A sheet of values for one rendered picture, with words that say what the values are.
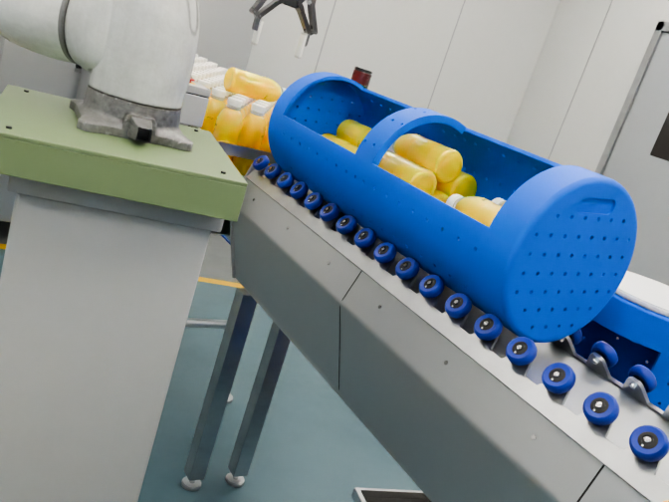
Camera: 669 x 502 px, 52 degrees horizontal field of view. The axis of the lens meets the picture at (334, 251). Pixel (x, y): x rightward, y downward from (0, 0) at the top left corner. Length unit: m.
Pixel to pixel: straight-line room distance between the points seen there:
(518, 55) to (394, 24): 1.30
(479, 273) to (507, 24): 5.81
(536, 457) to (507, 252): 0.29
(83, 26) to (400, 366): 0.75
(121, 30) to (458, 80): 5.64
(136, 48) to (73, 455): 0.69
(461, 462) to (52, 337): 0.68
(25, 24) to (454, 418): 0.92
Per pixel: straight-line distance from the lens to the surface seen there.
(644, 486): 0.94
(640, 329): 1.39
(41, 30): 1.23
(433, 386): 1.14
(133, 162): 1.02
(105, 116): 1.16
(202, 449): 2.06
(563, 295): 1.15
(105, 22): 1.16
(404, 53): 6.37
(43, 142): 1.02
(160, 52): 1.14
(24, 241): 1.13
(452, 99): 6.65
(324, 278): 1.42
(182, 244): 1.14
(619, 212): 1.17
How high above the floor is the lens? 1.29
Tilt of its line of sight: 16 degrees down
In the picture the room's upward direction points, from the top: 18 degrees clockwise
